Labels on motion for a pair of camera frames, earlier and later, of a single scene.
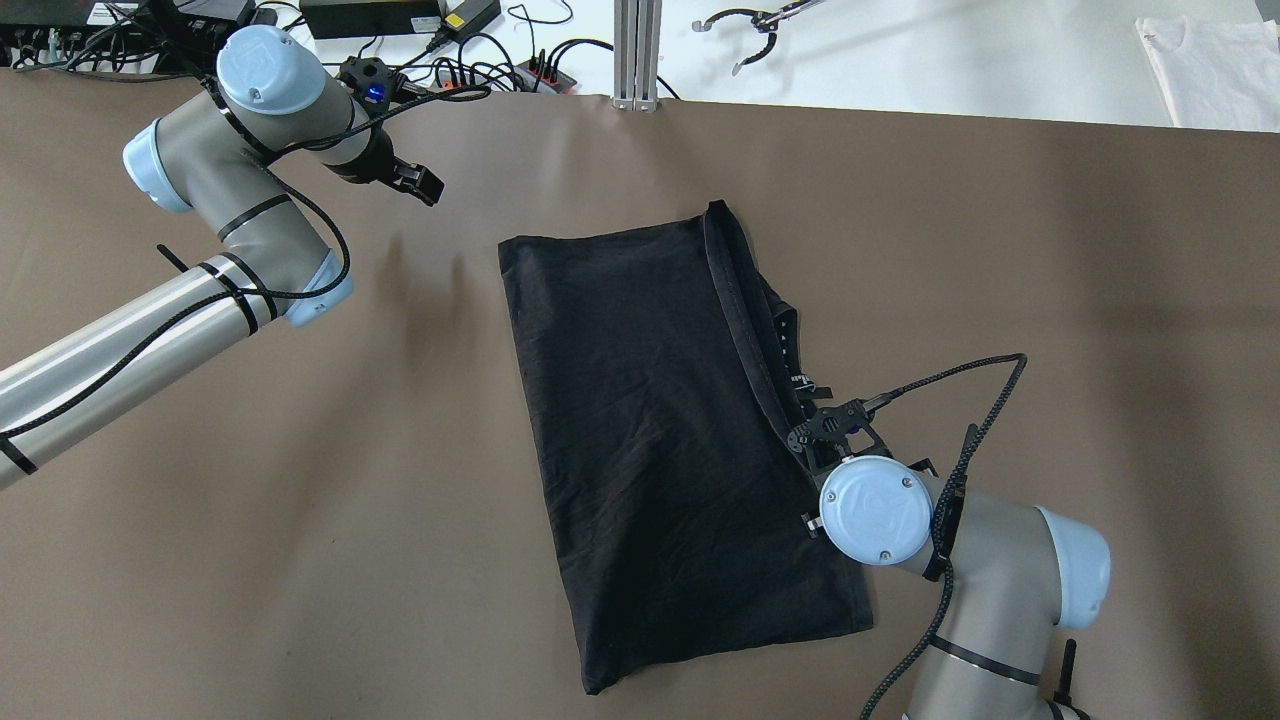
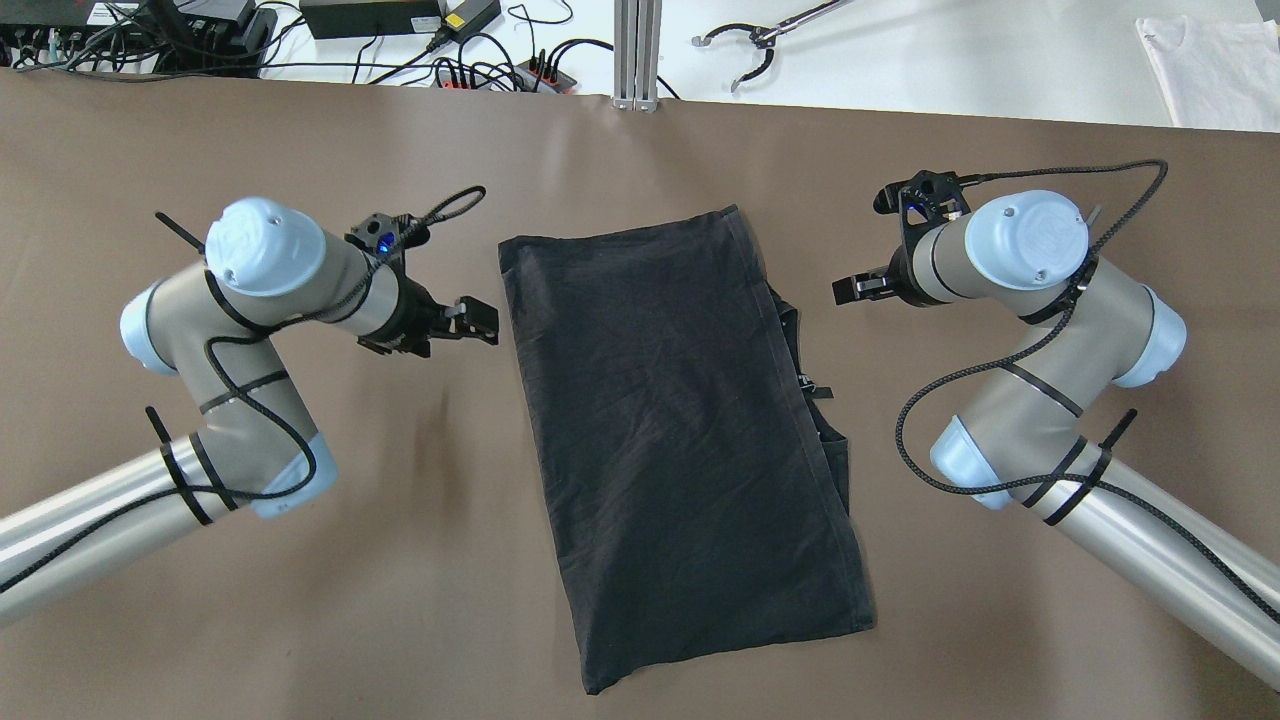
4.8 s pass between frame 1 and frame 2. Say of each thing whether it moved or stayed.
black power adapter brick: stayed
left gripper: moved
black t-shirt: stayed
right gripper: moved
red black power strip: stayed
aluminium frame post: stayed
